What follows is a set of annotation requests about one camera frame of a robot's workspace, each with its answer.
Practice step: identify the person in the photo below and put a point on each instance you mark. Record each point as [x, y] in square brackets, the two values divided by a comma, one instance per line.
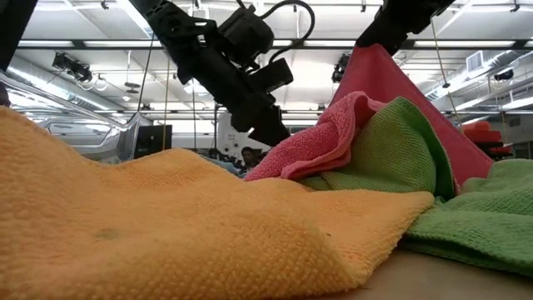
[248, 157]

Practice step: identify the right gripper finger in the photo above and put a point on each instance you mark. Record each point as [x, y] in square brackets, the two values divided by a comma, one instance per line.
[383, 35]

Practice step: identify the orange microfiber towel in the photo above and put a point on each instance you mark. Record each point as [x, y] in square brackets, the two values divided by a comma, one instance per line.
[166, 229]

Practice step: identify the pink microfiber towel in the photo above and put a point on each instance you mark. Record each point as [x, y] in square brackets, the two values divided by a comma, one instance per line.
[316, 146]
[395, 71]

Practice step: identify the black hanging camera rig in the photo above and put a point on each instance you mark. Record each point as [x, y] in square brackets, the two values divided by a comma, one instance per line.
[340, 68]
[73, 66]

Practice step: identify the clear plastic bin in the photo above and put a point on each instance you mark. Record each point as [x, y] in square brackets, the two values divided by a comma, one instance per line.
[83, 137]

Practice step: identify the black monitor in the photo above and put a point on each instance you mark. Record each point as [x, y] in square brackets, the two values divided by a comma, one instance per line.
[152, 141]

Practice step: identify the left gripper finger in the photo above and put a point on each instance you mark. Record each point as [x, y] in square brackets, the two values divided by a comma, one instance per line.
[272, 77]
[266, 125]

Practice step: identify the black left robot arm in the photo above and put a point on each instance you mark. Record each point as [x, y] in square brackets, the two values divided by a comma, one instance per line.
[166, 25]

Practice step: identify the green microfiber towel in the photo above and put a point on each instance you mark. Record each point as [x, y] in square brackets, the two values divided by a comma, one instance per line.
[387, 158]

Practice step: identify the white panel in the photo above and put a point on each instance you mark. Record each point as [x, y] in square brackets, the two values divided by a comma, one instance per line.
[227, 133]

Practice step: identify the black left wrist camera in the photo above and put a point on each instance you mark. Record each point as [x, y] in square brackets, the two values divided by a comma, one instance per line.
[245, 35]

